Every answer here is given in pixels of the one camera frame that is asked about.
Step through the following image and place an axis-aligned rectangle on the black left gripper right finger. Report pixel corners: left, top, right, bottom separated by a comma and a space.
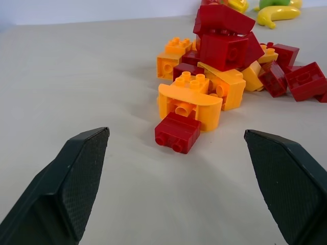
243, 129, 327, 245

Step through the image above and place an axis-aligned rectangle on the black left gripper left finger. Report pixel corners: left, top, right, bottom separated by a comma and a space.
0, 127, 110, 245

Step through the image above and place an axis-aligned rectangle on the red hollow rectangular block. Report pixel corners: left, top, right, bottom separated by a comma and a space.
285, 62, 327, 102

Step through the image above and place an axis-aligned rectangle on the small dark red block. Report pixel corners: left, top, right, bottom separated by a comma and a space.
258, 60, 288, 98

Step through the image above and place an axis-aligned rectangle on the orange wedge block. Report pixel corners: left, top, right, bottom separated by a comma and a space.
240, 60, 265, 92

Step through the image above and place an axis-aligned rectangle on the orange sloped block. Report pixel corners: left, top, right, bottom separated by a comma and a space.
197, 62, 246, 111

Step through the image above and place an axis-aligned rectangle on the small red brick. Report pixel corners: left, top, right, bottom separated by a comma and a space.
154, 111, 202, 155

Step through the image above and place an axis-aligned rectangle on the orange curved arch block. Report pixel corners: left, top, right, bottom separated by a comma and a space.
156, 83, 223, 134

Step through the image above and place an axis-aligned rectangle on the red tall block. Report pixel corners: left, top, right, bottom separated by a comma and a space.
267, 42, 300, 69

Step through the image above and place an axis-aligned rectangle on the small orange studded block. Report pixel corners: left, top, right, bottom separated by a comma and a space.
257, 47, 279, 64

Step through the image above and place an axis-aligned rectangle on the orange four-stud block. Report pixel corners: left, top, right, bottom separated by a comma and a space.
170, 71, 210, 96

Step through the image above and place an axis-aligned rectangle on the large red square block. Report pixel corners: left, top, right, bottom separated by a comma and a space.
199, 33, 249, 72

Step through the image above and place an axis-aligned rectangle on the dark red flat block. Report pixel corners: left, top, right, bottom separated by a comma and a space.
173, 62, 205, 82

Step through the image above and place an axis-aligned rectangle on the orange hollow square block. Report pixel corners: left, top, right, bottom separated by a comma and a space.
156, 37, 193, 81

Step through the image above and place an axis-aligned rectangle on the yellow toy banana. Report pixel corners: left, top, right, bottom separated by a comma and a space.
256, 6, 301, 30

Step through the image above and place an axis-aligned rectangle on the large red sloped block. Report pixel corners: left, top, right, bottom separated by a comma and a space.
193, 4, 256, 36

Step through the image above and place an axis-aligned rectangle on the green toy fruit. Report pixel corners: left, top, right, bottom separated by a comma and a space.
259, 0, 291, 10

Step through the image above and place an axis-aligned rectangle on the yellow toy fruit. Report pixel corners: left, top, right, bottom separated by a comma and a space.
227, 0, 249, 14

